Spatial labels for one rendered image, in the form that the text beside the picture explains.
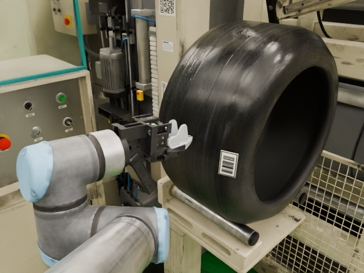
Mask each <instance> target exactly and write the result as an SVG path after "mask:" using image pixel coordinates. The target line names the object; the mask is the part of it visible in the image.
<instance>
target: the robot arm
mask: <svg viewBox="0 0 364 273"><path fill-rule="evenodd" d="M145 116H146V117H145ZM140 117H145V118H140ZM138 118H140V119H138ZM165 126H167V127H165ZM192 138H193V137H192V136H190V135H188V133H187V126H186V125H185V124H183V125H181V126H180V128H179V130H178V126H177V122H176V121H175V120H170V121H169V123H166V124H163V123H162V122H160V121H159V118H158V117H156V116H152V114H145V115H138V116H133V117H131V123H130V124H127V125H120V124H118V123H113V124H111V130H109V129H106V130H102V131H97V132H92V133H87V134H82V135H77V136H71V137H68V138H63V139H57V140H52V141H41V142H39V143H38V144H34V145H30V146H26V147H25V148H23V149H22V150H21V151H20V152H19V155H18V157H17V164H16V172H17V179H18V185H19V189H20V191H21V194H22V196H23V197H24V199H25V200H26V201H28V202H31V203H32V204H33V209H34V216H35V223H36V230H37V238H38V239H37V245H38V248H39V250H40V253H41V258H42V260H43V261H44V262H45V264H46V265H48V266H50V267H51V268H49V269H48V270H47V271H45V272H44V273H142V272H143V270H144V269H145V268H146V267H147V266H148V265H149V264H150V262H153V263H155V264H158V263H163V262H165V261H166V260H167V256H168V247H169V238H170V219H169V214H168V212H167V210H166V209H162V208H156V207H155V206H153V207H130V206H103V205H88V197H87V185H88V184H91V183H94V182H97V181H100V180H103V179H107V178H110V177H113V176H117V175H119V174H120V173H122V171H123V169H124V168H126V170H127V171H128V173H129V175H130V176H131V177H132V179H133V181H134V182H135V185H136V187H137V188H138V189H139V190H140V191H141V192H145V193H147V194H149V195H150V194H151V193H152V192H153V191H154V190H155V189H156V188H157V186H156V184H155V183H154V180H153V179H152V177H151V176H150V174H149V172H148V170H147V169H146V167H145V165H144V164H143V163H144V162H146V161H148V162H151V163H155V162H158V161H163V160H164V161H165V160H168V159H173V158H176V157H178V156H180V155H181V154H182V153H183V152H184V151H185V150H186V149H187V148H188V147H189V145H190V144H191V142H192Z"/></svg>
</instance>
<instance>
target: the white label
mask: <svg viewBox="0 0 364 273"><path fill-rule="evenodd" d="M237 161H238V154H237V153H232V152H228V151H224V150H221V153H220V162H219V172H218V174H222V175H225V176H229V177H233V178H235V176H236V168H237Z"/></svg>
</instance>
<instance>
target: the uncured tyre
mask: <svg viewBox="0 0 364 273"><path fill-rule="evenodd" d="M338 89H339V78H338V72H337V66H336V62H335V60H334V58H333V56H332V54H331V52H330V51H329V49H328V47H327V46H326V44H325V42H324V41H323V39H322V38H321V37H320V36H319V35H318V34H316V33H314V32H312V31H310V30H308V29H306V28H303V27H300V26H295V25H286V24H276V23H267V22H256V21H247V20H238V21H233V22H229V23H224V24H221V25H218V26H216V27H214V28H212V29H210V30H209V31H207V32H206V33H205V34H203V35H202V36H201V37H200V38H198V39H197V40H196V41H195V42H194V44H193V45H191V46H190V47H189V49H188V50H187V51H186V53H185V54H184V55H183V57H182V58H181V60H180V61H179V63H178V64H177V66H176V68H175V70H174V72H173V73H172V75H171V77H170V79H169V81H168V84H167V86H166V89H165V92H164V95H163V97H162V101H161V106H160V111H159V121H160V122H162V123H163V124H167V123H169V121H170V120H175V121H176V122H177V126H178V130H179V128H180V126H181V125H183V124H185V125H186V126H187V133H188V135H190V136H192V137H193V138H192V142H191V144H190V145H189V147H188V148H187V149H186V150H185V151H184V152H183V153H182V154H181V155H180V156H178V157H176V158H173V159H168V160H165V161H164V160H163V161H161V164H162V166H163V168H164V170H165V172H166V174H167V176H168V177H169V178H170V180H171V181H172V182H173V183H174V184H175V186H176V187H177V188H178V189H179V190H181V192H183V193H185V194H186V195H188V196H189V197H191V198H192V199H194V200H196V201H197V202H199V203H201V204H202V205H204V206H205V207H207V208H208V209H210V210H211V211H213V212H214V213H216V214H218V215H219V216H221V217H223V218H224V219H226V220H229V221H232V222H236V223H240V224H251V223H254V222H258V221H261V220H265V219H268V218H271V217H273V216H274V215H276V214H278V213H279V212H281V211H282V210H283V209H284V208H285V207H287V206H288V205H289V204H290V203H291V202H292V201H293V199H294V198H295V197H296V196H297V195H298V193H299V192H300V191H301V189H302V188H303V187H304V185H305V184H306V182H307V181H308V179H309V177H310V176H311V174H312V172H313V170H314V169H315V167H316V165H317V163H318V161H319V159H320V157H321V154H322V152H323V150H324V147H325V145H326V142H327V140H328V137H329V133H330V130H331V128H332V124H333V120H334V116H335V111H336V105H337V97H338ZM221 150H224V151H228V152H232V153H237V154H238V161H237V168H236V176H235V178H233V177H229V176H226V175H222V174H218V172H219V162H220V153H221Z"/></svg>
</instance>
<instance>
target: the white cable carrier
mask: <svg viewBox="0 0 364 273"><path fill-rule="evenodd" d="M149 30H150V31H156V27H150V28H149ZM150 36H151V37H150V45H151V46H150V50H152V51H151V59H152V60H151V64H152V65H151V68H152V69H151V73H152V74H151V77H153V78H152V81H153V82H152V85H153V86H152V90H153V91H152V94H153V95H152V98H153V99H152V102H153V106H154V107H153V110H154V111H153V114H154V115H153V116H156V117H159V99H158V69H157V37H156V35H150Z"/></svg>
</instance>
